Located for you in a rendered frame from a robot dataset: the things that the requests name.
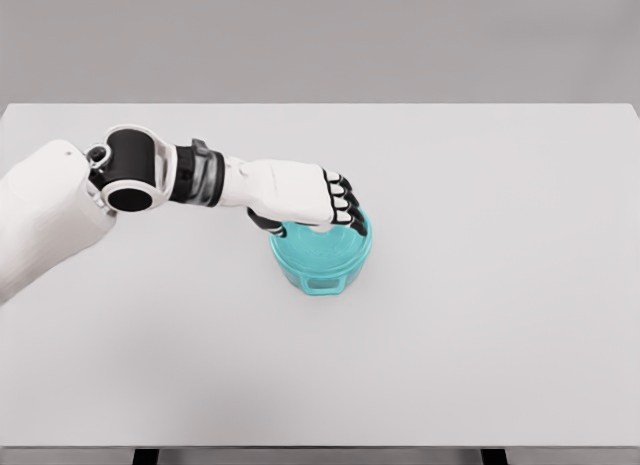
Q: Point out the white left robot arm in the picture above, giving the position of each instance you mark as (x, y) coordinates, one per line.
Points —
(45, 210)

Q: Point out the teal pot lid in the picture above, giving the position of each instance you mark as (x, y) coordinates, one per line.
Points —
(320, 250)

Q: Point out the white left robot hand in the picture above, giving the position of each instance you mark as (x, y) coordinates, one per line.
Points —
(295, 187)

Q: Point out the teal pot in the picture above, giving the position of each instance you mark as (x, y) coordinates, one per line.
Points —
(322, 282)

